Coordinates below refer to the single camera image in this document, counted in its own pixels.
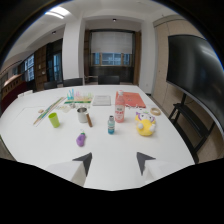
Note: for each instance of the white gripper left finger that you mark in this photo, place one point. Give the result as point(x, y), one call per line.
point(71, 170)

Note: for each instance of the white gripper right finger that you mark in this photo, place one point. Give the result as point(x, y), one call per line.
point(154, 168)

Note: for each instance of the small blue bottle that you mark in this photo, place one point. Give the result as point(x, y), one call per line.
point(111, 126)

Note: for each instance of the pink drink bottle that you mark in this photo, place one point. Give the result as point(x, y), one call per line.
point(119, 109)

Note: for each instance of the purple eggplant toy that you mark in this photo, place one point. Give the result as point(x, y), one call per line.
point(81, 139)

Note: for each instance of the yellow plush toy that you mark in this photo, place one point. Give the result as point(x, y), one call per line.
point(145, 124)

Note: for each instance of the green plastic cup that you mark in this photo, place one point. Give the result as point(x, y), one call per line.
point(54, 120)

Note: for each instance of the brown wooden stick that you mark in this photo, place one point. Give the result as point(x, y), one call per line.
point(89, 120)

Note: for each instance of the black display stand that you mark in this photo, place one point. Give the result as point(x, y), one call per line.
point(190, 126)

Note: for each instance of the silver metal can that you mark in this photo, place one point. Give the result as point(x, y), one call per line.
point(82, 115)

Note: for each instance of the roll of tape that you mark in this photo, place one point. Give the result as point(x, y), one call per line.
point(155, 111)

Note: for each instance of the clear plastic packet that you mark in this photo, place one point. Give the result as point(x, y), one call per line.
point(66, 107)

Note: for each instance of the long striped ruler box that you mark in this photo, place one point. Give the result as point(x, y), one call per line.
point(49, 110)

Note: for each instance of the small beige eraser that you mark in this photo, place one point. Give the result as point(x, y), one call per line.
point(40, 111)

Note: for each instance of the orange book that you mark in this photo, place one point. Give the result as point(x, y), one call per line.
point(133, 99)

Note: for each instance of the colourful test tube rack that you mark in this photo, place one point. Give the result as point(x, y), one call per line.
point(78, 97)

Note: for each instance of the large black display screen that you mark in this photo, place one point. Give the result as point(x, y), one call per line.
point(198, 75)

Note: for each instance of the dark wooden bookshelf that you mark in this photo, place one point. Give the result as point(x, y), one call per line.
point(40, 67)

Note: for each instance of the white window blind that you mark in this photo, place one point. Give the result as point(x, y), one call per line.
point(111, 42)

